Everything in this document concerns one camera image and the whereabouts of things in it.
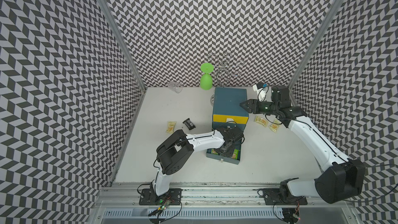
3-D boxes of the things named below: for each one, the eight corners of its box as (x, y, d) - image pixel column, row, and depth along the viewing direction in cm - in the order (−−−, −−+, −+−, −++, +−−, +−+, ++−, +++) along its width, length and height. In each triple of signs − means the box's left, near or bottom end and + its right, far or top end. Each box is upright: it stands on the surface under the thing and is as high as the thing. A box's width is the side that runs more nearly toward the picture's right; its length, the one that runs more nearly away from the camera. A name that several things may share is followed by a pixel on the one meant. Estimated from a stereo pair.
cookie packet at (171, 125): (166, 133, 97) (165, 131, 95) (168, 123, 102) (167, 121, 100) (174, 133, 97) (173, 131, 95) (176, 123, 102) (175, 121, 100)
